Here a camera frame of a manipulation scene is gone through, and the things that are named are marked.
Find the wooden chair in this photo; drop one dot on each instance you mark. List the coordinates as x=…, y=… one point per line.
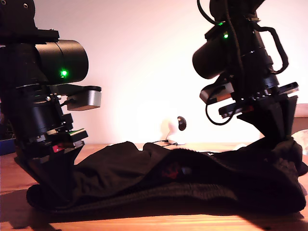
x=302, y=110

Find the white round webcam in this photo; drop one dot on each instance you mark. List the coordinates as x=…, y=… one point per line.
x=182, y=124

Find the black shorts with white hem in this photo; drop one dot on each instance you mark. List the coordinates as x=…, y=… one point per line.
x=144, y=168

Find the white tissue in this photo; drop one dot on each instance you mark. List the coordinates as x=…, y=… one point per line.
x=303, y=136

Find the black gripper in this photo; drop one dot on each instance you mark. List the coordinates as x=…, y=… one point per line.
x=260, y=77
x=43, y=120

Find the blue box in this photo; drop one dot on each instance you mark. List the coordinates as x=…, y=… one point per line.
x=6, y=147

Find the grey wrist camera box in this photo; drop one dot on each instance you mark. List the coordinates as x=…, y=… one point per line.
x=214, y=93
x=89, y=101

